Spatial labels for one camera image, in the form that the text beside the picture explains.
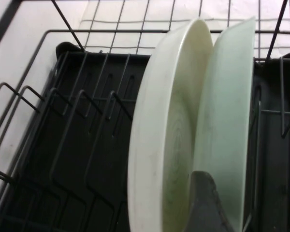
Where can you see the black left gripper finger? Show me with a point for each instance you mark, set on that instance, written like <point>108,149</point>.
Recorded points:
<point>204,207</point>

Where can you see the white black-grid checked tablecloth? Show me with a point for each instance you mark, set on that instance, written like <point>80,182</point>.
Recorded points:
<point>125,14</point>

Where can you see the white round plate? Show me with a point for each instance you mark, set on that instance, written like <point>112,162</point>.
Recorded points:
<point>157,135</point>
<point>224,120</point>

